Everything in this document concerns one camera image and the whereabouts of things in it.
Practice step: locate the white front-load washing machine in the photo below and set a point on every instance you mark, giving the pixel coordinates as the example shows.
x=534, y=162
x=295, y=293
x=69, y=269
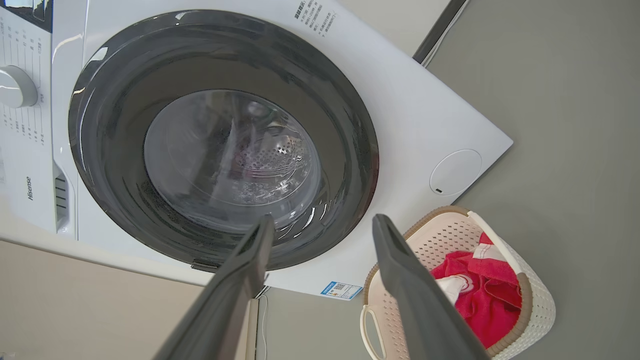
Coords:
x=415, y=115

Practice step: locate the cream perforated laundry basket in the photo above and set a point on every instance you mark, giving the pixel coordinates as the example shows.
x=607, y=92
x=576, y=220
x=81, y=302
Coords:
x=537, y=300

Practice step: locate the dark skirting board strip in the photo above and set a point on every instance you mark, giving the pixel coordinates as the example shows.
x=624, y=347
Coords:
x=436, y=31

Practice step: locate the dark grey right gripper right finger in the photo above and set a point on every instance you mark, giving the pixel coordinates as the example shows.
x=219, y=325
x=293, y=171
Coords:
x=420, y=305

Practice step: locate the blue and white energy sticker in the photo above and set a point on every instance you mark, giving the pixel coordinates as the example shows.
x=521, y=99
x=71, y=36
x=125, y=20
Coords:
x=341, y=290

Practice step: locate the dark round washing machine door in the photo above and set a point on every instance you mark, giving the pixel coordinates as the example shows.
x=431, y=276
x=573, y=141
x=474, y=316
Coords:
x=125, y=100

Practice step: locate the red and white garment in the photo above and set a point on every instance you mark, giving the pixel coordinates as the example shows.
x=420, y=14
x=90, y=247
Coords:
x=492, y=305

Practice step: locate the grey washing machine control knob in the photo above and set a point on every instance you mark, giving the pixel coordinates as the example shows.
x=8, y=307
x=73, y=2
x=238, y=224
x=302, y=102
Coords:
x=15, y=86

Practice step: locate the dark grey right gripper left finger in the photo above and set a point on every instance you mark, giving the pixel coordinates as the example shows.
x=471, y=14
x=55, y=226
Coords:
x=225, y=305

